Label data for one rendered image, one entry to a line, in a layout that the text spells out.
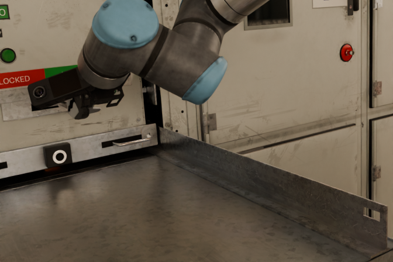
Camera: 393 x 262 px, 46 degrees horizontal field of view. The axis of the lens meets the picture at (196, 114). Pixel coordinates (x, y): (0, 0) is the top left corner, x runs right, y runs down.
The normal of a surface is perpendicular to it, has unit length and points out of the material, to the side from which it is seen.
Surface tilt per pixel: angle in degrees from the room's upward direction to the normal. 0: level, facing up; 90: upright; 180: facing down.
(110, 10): 58
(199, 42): 46
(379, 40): 90
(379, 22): 90
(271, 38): 90
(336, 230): 0
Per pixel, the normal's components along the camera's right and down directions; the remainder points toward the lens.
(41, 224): -0.07, -0.98
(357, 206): -0.85, 0.16
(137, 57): -0.04, 0.53
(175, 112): 0.52, 0.14
